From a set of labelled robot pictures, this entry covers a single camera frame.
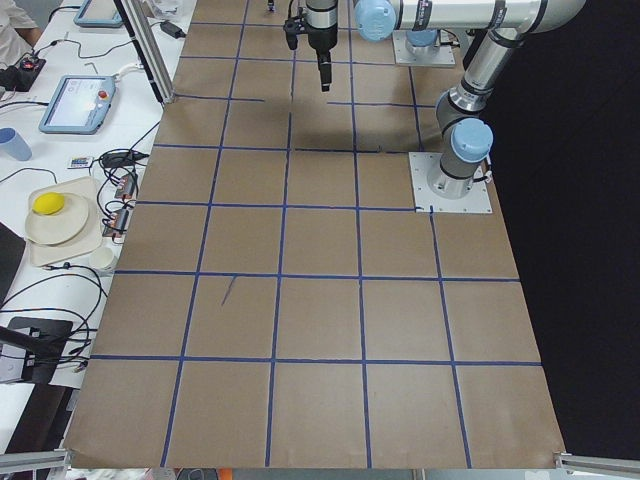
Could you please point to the beige tray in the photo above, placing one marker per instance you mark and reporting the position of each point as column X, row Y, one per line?
column 86, row 241

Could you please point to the white paper cup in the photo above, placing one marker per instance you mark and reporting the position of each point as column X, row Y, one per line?
column 103, row 260

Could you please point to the black power adapter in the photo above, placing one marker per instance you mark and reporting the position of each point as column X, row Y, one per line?
column 172, row 29

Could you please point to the yellow lemon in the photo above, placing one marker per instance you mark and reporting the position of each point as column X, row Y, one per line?
column 48, row 203

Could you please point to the beige round plate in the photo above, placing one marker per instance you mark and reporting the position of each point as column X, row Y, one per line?
column 55, row 229

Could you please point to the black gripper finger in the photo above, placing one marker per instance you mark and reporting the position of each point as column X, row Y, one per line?
column 325, row 71

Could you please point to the aluminium frame post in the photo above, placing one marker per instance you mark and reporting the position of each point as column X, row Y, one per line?
column 140, row 33

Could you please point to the teach pendant tablet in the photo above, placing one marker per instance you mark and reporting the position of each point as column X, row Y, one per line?
column 79, row 105
column 98, row 14

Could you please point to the blue plastic cup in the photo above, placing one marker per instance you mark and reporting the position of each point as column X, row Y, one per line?
column 13, row 144

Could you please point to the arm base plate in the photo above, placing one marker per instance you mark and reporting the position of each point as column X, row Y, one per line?
column 436, row 192
column 437, row 55

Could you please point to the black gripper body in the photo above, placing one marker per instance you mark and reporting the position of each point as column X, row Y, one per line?
column 322, row 38

